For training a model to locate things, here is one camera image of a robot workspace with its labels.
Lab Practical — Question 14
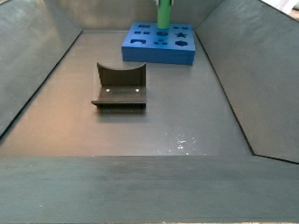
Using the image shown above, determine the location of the green oval peg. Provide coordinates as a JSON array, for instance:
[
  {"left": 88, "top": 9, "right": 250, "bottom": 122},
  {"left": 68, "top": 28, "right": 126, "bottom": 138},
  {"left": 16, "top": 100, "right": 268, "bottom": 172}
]
[{"left": 156, "top": 0, "right": 172, "bottom": 29}]

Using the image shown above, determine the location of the blue foam shape board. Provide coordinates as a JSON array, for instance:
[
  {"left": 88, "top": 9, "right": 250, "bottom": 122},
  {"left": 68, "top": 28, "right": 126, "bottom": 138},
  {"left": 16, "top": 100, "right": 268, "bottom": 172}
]
[{"left": 120, "top": 21, "right": 197, "bottom": 67}]

